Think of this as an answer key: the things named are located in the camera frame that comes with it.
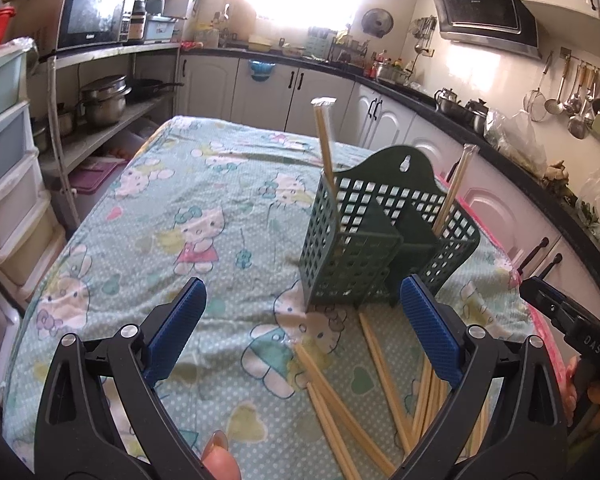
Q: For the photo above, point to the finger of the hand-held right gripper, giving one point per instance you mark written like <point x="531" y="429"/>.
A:
<point x="542" y="300"/>

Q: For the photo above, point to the green cartoon cat tablecloth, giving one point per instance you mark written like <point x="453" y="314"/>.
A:
<point x="145" y="240"/>

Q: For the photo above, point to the blue hanging plastic basket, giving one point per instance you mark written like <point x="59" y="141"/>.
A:
<point x="261" y="71"/>

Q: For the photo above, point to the metal shelf rack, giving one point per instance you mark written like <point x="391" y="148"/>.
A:
<point x="110" y="132"/>

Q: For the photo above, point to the small round wall fan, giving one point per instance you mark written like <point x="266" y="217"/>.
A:
<point x="377" y="22"/>

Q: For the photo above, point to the ginger root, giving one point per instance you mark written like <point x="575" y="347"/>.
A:
<point x="555" y="172"/>

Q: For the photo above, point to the stacked steel pots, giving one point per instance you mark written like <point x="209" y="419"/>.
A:
<point x="105" y="102"/>

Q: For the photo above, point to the black microwave oven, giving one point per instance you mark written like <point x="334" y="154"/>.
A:
<point x="92" y="12"/>

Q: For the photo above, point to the pastel plastic drawer unit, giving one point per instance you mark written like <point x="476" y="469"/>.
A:
<point x="5" y="160"/>

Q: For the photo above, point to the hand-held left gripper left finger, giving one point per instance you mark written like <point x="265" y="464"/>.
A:
<point x="180" y="325"/>

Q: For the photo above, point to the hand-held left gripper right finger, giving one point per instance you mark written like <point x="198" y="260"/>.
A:
<point x="430" y="330"/>

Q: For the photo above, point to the light blue plastic bin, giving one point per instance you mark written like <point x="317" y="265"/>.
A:
<point x="160" y="27"/>

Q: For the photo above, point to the dark steel kettle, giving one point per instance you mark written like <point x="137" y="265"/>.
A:
<point x="477" y="115"/>

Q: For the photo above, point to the person's left hand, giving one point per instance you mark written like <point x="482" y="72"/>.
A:
<point x="222" y="462"/>

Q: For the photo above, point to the plastic bag with greens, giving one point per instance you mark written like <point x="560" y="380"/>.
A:
<point x="597" y="205"/>

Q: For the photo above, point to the row of hanging kitchen utensils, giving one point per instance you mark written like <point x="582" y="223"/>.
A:
<point x="577" y="105"/>

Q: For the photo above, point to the small steel pot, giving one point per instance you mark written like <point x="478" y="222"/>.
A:
<point x="66" y="120"/>

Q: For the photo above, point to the green plastic utensil basket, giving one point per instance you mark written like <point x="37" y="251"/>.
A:
<point x="350" y="255"/>

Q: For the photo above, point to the wooden cutting board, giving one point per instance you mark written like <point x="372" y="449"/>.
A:
<point x="242" y="17"/>

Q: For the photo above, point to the clear plastic bag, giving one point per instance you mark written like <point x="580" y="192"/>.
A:
<point x="517" y="137"/>

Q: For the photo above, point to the purple plastic lid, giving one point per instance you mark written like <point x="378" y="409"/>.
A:
<point x="97" y="177"/>

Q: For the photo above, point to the white lower kitchen cabinets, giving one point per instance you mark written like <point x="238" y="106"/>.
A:
<point x="210" y="85"/>

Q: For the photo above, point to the steel pot with lid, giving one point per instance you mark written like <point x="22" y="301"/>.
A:
<point x="392" y="74"/>

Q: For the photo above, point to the black range hood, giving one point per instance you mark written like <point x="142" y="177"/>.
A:
<point x="485" y="5"/>

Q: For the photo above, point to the black frying pan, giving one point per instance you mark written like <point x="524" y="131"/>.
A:
<point x="145" y="89"/>

